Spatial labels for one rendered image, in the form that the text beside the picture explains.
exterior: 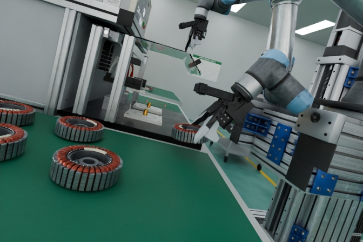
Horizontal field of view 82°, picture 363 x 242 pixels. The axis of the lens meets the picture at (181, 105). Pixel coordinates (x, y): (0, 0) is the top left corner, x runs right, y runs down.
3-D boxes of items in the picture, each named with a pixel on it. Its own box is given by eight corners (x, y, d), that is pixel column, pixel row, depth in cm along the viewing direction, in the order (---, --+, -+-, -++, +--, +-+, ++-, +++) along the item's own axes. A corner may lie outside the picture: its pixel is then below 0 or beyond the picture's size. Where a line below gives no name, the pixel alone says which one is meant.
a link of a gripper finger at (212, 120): (213, 128, 54) (228, 106, 59) (208, 124, 54) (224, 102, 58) (203, 130, 58) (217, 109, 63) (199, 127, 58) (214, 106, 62)
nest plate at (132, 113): (161, 118, 96) (161, 116, 96) (161, 126, 82) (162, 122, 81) (129, 110, 94) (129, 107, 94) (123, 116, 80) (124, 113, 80)
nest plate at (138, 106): (161, 111, 120) (161, 108, 120) (161, 115, 106) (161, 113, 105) (135, 103, 118) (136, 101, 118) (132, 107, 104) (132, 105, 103)
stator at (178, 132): (203, 135, 68) (205, 125, 68) (212, 146, 57) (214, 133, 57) (170, 132, 67) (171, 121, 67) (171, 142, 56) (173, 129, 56)
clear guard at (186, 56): (190, 74, 99) (194, 62, 98) (200, 73, 75) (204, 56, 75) (122, 54, 95) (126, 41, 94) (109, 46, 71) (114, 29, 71)
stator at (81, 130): (70, 146, 46) (74, 130, 46) (45, 128, 51) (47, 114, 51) (110, 141, 56) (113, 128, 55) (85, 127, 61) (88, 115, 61)
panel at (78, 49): (111, 94, 129) (122, 47, 126) (60, 110, 64) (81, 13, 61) (108, 93, 129) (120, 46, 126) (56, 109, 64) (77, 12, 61)
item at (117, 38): (120, 45, 77) (123, 34, 77) (117, 42, 71) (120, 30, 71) (108, 41, 77) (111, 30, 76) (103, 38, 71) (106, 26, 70)
